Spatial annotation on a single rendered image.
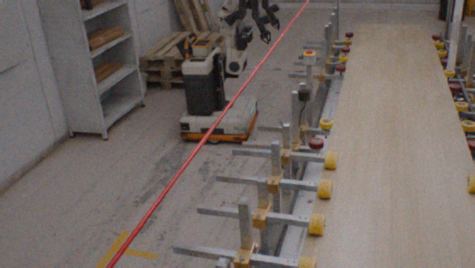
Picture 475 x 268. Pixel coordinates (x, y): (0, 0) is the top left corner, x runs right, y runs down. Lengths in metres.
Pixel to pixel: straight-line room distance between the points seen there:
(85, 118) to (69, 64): 0.57
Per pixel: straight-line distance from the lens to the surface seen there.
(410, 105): 2.99
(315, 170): 2.76
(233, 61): 4.23
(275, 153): 1.99
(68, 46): 4.62
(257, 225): 1.82
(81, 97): 4.76
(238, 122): 4.23
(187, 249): 1.71
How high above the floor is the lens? 2.06
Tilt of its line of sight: 27 degrees down
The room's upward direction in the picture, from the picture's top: 4 degrees counter-clockwise
